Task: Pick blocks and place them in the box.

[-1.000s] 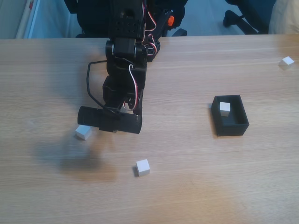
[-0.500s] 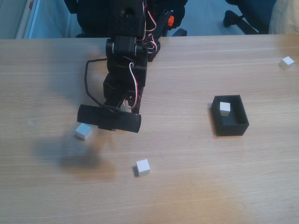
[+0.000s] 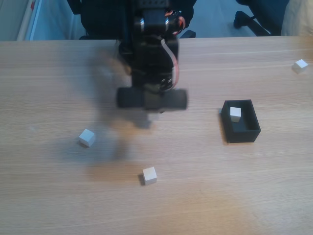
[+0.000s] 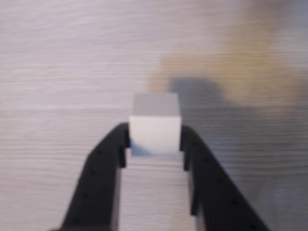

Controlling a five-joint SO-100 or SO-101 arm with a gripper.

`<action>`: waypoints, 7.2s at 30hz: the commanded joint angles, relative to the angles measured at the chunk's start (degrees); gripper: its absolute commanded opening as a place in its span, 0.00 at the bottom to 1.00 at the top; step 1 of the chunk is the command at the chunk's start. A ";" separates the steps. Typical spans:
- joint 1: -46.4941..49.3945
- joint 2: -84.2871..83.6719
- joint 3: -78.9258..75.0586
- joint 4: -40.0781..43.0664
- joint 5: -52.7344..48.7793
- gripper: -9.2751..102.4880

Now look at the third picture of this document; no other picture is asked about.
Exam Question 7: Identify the white cube block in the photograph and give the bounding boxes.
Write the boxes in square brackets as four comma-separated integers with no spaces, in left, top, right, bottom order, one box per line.
[78,129,96,148]
[146,112,161,122]
[229,106,242,122]
[292,59,309,74]
[142,166,157,186]

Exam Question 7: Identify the white and red cable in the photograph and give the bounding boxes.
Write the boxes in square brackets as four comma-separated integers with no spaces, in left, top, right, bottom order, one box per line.
[160,39,180,89]

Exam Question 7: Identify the dark office chair with base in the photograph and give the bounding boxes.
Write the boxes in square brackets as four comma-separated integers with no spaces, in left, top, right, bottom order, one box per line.
[233,0,291,37]

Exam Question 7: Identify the black oval camera box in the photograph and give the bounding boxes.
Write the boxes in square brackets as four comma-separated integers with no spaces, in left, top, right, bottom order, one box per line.
[116,87,189,111]

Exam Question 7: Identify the black open box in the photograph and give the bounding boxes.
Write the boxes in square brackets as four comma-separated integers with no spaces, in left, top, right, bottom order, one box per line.
[221,99,262,144]

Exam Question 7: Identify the white panel with red mark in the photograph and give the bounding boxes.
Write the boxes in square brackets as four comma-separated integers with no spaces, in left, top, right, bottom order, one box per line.
[16,0,46,41]

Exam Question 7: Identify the beige cloth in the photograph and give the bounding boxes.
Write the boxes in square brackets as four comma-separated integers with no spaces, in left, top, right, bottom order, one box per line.
[281,0,313,37]

